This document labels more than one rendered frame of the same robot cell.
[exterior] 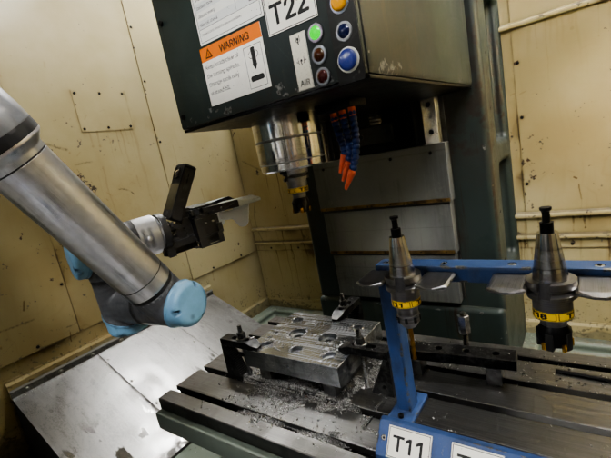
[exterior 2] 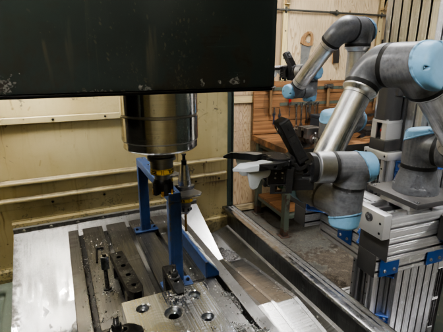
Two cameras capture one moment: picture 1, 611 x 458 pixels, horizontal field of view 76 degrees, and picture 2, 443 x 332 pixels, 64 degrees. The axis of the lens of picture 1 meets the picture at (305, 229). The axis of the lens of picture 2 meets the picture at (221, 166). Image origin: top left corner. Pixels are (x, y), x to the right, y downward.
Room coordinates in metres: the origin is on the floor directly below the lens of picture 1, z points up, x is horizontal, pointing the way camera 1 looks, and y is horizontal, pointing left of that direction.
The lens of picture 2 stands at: (1.55, 0.46, 1.60)
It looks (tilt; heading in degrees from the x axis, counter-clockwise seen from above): 16 degrees down; 208
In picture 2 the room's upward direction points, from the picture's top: straight up
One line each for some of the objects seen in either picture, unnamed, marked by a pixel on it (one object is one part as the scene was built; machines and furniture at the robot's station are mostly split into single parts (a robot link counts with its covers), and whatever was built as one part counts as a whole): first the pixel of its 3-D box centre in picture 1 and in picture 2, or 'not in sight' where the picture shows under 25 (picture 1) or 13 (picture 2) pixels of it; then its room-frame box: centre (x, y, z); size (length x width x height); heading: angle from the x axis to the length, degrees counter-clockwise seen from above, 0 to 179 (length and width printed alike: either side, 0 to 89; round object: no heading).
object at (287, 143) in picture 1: (289, 144); (159, 118); (0.95, 0.00, 1.49); 0.16 x 0.16 x 0.12
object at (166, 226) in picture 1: (188, 227); (288, 170); (0.77, 0.23, 1.36); 0.12 x 0.08 x 0.09; 128
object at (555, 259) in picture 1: (548, 254); not in sight; (0.51, -0.33, 1.26); 0.04 x 0.04 x 0.07
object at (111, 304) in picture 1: (128, 302); (340, 203); (0.67, 0.34, 1.26); 0.11 x 0.08 x 0.11; 59
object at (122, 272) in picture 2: (454, 362); (126, 278); (0.81, -0.28, 0.93); 0.26 x 0.05 x 0.06; 58
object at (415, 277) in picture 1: (403, 280); (184, 188); (0.65, -0.15, 1.21); 0.06 x 0.06 x 0.03
